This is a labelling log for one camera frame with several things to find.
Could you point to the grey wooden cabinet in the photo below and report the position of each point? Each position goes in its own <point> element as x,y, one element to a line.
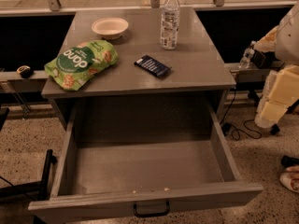
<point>195,63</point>

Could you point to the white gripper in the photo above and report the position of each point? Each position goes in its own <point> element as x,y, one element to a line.
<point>288,40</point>

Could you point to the green dang snack bag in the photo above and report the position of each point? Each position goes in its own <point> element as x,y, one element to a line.
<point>73,68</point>

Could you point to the white red sneaker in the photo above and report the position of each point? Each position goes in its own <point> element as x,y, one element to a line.
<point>290,181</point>

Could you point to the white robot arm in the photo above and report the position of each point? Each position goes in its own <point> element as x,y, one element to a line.
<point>283,40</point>

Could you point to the black box on ledge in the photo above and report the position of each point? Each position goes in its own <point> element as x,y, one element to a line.
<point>263,59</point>

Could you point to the black yellow tape measure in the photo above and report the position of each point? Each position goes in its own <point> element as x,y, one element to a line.
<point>25,71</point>

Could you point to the black drawer handle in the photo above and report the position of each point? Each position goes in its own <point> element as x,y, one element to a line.
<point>153,209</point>

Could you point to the dark blue rxbar wrapper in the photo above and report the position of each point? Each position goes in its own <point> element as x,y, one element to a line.
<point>152,66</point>

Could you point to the open grey top drawer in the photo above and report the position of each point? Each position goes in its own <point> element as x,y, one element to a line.
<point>121,151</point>

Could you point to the clear plastic water bottle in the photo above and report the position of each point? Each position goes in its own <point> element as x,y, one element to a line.
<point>169,24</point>

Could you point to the black chair base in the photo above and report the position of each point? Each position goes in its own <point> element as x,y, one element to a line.
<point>34,190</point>

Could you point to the white paper bowl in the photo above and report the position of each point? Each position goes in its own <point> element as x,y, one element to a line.
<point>110,28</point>

